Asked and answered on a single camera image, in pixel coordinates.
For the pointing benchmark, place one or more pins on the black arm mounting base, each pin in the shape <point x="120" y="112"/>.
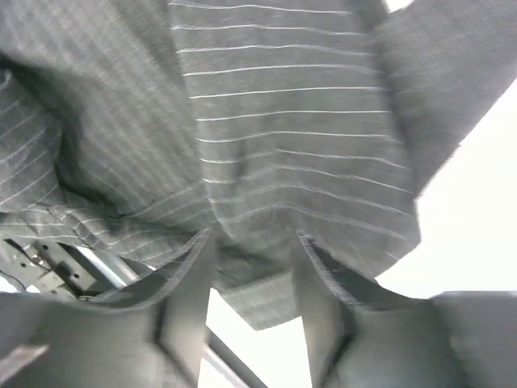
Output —
<point x="59" y="270"/>

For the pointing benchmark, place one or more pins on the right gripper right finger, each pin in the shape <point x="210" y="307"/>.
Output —
<point x="358" y="334"/>

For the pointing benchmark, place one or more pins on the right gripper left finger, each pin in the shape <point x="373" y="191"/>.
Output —
<point x="156" y="327"/>

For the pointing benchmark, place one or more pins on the black pinstriped long sleeve shirt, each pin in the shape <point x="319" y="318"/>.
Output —
<point x="129" y="126"/>

